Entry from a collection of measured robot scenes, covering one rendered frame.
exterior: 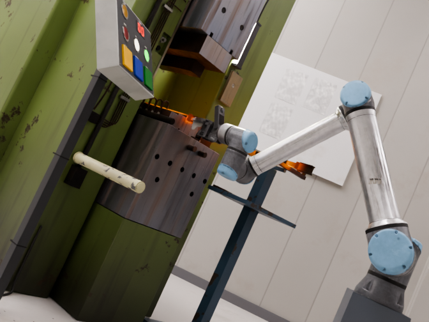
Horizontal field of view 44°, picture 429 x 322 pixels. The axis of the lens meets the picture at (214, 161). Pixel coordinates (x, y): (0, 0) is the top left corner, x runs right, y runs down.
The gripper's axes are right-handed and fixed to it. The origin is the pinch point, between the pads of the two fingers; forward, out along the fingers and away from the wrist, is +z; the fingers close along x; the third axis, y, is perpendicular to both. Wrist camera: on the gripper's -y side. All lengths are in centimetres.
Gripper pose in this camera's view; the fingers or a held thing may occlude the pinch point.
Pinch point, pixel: (195, 119)
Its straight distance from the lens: 244.5
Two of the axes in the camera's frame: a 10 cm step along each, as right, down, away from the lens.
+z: -6.9, -2.6, 6.8
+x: 5.9, 3.4, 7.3
